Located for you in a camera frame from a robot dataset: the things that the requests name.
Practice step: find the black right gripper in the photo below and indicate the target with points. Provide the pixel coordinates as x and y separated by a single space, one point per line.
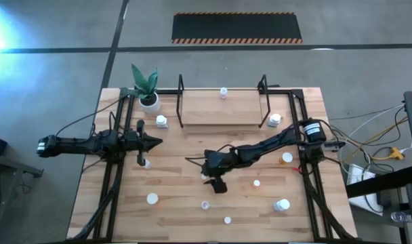
214 164

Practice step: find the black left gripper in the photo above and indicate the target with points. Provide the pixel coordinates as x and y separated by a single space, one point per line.
135 142

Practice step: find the small orange pill bottle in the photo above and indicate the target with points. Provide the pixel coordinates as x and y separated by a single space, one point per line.
256 183
203 176

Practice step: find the clear bottle with capsules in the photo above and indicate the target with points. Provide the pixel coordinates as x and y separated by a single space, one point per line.
205 205

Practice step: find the clear bottle white cap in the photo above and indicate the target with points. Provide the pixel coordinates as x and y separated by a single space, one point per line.
147 165

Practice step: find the white melatonin bottle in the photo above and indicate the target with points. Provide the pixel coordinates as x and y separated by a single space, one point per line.
161 121
281 205
274 119

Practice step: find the orange pill bottle white cap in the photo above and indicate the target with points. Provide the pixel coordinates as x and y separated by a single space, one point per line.
227 220

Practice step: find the large orange pill bottle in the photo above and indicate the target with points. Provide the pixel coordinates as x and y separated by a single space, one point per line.
287 157
152 199

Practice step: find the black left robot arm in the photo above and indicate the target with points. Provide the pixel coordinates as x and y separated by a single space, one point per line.
77 145

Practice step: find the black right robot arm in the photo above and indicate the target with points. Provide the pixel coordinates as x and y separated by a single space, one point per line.
260 149

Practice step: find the green snake plant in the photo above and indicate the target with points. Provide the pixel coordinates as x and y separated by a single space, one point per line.
143 83

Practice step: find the small frosted plastic bottle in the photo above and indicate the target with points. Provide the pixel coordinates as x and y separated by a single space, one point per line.
223 92

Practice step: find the grey side table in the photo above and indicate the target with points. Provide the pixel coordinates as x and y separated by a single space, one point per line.
16 166

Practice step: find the black hazard-striped floor mat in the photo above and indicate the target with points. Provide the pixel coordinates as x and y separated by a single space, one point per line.
236 27

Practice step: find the white power box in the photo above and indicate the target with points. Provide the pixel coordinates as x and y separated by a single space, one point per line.
358 173

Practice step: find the yellow power splitter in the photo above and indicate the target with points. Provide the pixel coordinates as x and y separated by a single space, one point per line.
397 153

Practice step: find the clear plastic water bottle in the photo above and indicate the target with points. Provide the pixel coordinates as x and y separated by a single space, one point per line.
399 216

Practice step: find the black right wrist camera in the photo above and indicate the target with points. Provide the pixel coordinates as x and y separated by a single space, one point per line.
219 185

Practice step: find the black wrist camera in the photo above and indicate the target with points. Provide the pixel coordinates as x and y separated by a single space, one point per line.
219 185
141 127

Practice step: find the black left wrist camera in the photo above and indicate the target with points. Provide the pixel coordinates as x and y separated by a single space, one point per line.
141 127

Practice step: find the wooden shelf black metal frame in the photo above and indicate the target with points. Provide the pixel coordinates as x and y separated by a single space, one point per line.
219 110

